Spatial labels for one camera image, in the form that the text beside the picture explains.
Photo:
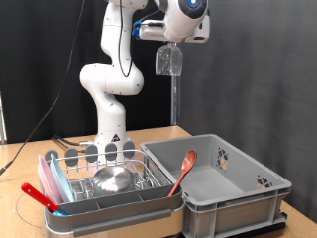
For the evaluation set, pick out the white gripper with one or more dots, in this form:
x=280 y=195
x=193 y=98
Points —
x=152 y=31

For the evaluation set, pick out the clear wine glass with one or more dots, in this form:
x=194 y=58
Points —
x=169 y=61

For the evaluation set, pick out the stainless steel bowl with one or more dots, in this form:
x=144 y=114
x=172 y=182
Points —
x=114 y=180

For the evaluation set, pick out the light blue plate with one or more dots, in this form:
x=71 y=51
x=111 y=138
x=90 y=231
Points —
x=61 y=180

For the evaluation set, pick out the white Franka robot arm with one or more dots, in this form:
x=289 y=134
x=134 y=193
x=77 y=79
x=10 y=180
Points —
x=112 y=82

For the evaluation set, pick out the aluminium vertical pole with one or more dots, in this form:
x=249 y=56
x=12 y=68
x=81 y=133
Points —
x=174 y=102

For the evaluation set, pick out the pink plate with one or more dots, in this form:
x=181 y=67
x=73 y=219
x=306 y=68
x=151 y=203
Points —
x=46 y=178

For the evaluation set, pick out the grey plastic crate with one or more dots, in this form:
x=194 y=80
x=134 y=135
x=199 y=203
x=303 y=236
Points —
x=231 y=214

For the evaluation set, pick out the small blue utensil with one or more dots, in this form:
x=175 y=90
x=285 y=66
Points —
x=59 y=213

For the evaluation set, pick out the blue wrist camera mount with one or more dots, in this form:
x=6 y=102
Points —
x=136 y=29

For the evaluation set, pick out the silver frame post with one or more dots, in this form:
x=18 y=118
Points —
x=2 y=119

